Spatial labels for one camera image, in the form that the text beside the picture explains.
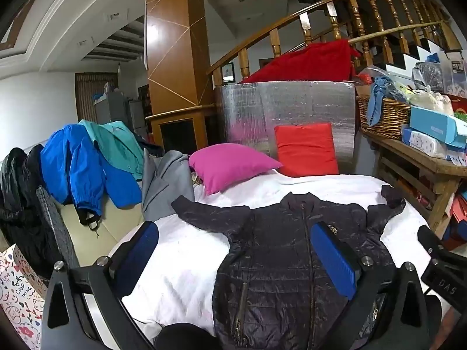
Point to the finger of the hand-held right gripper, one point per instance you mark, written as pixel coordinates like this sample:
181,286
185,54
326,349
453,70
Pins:
430,238

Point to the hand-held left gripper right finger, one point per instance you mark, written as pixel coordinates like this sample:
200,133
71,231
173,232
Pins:
334,262

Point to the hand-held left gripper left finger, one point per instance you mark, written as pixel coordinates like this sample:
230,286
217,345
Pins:
146,242

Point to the black puffer jacket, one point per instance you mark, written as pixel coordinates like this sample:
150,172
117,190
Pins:
277,262

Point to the red boxes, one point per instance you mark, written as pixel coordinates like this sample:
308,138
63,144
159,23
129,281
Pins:
458,222

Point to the beige sofa seat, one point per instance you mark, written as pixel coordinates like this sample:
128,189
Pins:
98,240

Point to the white embossed blanket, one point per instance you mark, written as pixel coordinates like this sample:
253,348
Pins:
189,262

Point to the grey coat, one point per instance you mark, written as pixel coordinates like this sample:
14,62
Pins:
164,182

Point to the wooden table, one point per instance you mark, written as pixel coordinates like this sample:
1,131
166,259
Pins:
412,156

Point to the white tissue pack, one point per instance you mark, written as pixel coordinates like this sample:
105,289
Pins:
423,142

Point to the teal jacket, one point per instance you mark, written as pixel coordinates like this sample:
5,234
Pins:
116,142

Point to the blue jacket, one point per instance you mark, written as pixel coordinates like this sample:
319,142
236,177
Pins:
69,167

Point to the magenta pillow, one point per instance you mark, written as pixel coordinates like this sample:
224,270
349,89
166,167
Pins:
230,166

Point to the blue cardboard box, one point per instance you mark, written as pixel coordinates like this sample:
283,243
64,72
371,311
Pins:
434,124

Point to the red pillow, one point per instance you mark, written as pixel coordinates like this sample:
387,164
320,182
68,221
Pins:
306,149

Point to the wicker basket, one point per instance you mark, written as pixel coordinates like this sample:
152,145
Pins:
386,120

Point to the black shiny jacket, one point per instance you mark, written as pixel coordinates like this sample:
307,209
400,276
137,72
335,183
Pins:
18,197

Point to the cream plastic bag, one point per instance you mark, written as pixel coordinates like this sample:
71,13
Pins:
430,102

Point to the grey cabinet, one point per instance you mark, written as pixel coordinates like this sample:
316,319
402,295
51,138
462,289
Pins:
109,109

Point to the patterned gift bag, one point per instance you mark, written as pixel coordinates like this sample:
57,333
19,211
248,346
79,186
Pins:
18,299

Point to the blue cloth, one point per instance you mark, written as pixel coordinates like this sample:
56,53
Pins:
379,94

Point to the brown curtain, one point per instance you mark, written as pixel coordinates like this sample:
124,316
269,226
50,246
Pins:
85,94

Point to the clear plastic bag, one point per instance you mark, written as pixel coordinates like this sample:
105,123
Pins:
430,74

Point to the wooden cabinet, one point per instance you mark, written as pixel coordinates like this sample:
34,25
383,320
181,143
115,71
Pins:
175,62

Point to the wooden stair railing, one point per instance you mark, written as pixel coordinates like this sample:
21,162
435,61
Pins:
243,63

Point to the small picture frame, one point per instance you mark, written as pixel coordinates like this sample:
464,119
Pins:
228,72

